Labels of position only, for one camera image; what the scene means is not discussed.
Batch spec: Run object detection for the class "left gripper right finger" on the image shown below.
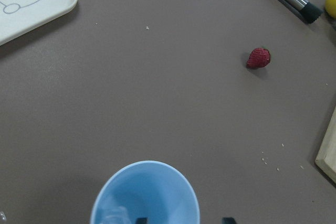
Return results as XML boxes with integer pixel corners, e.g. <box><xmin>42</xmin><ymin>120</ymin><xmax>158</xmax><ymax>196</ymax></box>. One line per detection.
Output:
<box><xmin>222</xmin><ymin>217</ymin><xmax>236</xmax><ymax>224</ymax></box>

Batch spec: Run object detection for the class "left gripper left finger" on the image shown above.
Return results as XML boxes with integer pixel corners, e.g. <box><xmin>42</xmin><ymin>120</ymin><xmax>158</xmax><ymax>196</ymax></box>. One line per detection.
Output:
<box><xmin>135</xmin><ymin>217</ymin><xmax>148</xmax><ymax>224</ymax></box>

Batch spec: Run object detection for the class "red strawberry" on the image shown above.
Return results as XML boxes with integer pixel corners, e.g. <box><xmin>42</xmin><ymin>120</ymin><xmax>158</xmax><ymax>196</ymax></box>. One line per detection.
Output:
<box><xmin>246</xmin><ymin>48</ymin><xmax>271</xmax><ymax>69</ymax></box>

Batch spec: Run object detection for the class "light blue plastic cup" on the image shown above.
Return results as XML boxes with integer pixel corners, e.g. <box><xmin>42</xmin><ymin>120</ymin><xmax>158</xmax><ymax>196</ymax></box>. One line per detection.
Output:
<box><xmin>89</xmin><ymin>161</ymin><xmax>201</xmax><ymax>223</ymax></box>

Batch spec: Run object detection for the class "wooden cutting board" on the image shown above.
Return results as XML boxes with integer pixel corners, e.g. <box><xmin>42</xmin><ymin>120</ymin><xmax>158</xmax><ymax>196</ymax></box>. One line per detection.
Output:
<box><xmin>315</xmin><ymin>109</ymin><xmax>335</xmax><ymax>183</ymax></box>

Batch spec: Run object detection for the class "yellow lemon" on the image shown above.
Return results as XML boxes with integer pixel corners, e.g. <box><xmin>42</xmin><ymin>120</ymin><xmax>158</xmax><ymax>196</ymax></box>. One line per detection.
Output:
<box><xmin>324</xmin><ymin>0</ymin><xmax>336</xmax><ymax>19</ymax></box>

